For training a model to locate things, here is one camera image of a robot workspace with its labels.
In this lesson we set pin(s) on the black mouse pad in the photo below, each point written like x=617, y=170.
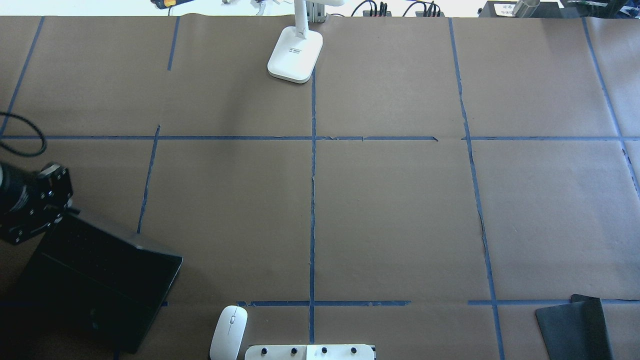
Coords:
x=577, y=330

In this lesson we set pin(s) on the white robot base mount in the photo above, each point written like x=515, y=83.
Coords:
x=311, y=352

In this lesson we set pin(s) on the grey laptop computer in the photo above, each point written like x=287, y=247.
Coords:
x=101, y=277

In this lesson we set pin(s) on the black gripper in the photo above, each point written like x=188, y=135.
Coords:
x=15, y=192

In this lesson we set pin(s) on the white computer mouse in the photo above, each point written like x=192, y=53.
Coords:
x=228, y=333

